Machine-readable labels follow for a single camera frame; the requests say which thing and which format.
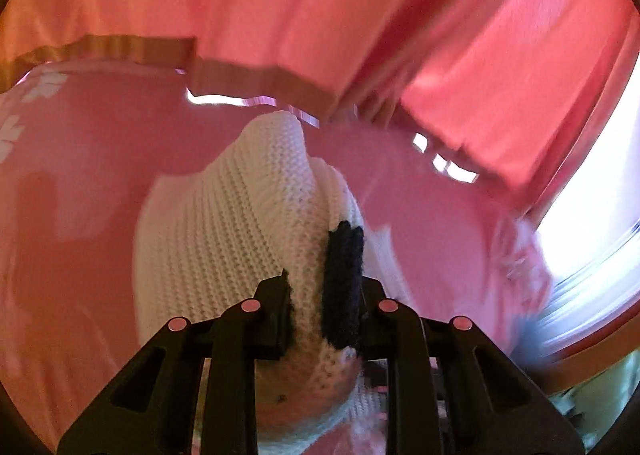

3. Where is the wooden bed frame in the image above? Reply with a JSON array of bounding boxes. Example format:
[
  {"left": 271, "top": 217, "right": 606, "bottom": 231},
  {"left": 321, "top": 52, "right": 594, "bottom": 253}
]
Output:
[{"left": 540, "top": 330, "right": 640, "bottom": 393}]

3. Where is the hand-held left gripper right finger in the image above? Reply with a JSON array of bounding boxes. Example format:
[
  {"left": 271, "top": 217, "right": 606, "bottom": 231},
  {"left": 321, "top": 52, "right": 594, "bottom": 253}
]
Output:
[{"left": 350, "top": 277, "right": 586, "bottom": 455}]

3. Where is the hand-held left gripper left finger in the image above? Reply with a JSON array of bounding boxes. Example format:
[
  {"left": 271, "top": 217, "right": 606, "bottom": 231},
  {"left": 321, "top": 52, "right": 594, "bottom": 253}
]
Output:
[{"left": 57, "top": 269, "right": 294, "bottom": 455}]

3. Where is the pink curtain with tan hem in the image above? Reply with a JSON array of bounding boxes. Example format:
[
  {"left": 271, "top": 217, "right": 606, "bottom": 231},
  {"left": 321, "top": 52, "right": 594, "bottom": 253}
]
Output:
[{"left": 0, "top": 0, "right": 640, "bottom": 221}]

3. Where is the white knitted garment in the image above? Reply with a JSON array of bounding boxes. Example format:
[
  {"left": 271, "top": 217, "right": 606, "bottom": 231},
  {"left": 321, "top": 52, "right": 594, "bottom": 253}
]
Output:
[{"left": 132, "top": 110, "right": 401, "bottom": 451}]

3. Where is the pink floral blanket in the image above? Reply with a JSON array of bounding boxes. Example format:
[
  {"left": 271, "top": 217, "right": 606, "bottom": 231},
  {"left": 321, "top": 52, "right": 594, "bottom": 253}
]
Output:
[{"left": 0, "top": 60, "right": 556, "bottom": 455}]

